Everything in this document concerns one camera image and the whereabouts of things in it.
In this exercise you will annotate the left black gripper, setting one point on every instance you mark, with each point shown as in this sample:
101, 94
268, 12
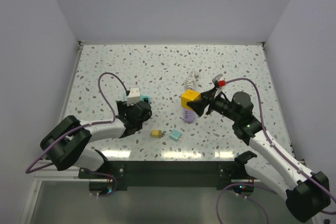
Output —
123, 107

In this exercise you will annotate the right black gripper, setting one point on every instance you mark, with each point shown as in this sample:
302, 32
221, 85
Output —
199, 106

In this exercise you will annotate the yellow cube socket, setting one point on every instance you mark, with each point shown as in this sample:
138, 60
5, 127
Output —
189, 95

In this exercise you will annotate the teal triangular socket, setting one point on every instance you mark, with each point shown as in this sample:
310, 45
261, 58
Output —
142, 97

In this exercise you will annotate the yellow small plug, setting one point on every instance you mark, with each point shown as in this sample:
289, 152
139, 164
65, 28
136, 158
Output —
157, 133

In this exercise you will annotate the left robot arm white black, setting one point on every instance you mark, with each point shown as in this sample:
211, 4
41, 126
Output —
66, 144

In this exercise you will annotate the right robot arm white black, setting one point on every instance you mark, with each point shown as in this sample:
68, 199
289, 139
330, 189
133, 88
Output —
305, 192

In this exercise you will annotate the teal small plug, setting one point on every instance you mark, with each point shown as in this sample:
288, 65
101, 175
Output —
175, 135

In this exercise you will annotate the purple power strip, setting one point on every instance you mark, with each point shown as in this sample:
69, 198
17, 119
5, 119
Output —
188, 116

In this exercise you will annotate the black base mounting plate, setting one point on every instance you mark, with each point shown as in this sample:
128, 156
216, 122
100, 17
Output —
215, 174

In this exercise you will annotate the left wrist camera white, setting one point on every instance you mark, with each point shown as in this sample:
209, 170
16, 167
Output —
133, 96

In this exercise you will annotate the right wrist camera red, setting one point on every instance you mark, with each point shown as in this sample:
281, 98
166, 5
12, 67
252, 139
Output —
219, 81

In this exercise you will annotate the aluminium frame rail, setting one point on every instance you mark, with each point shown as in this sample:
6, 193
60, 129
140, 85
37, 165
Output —
51, 174

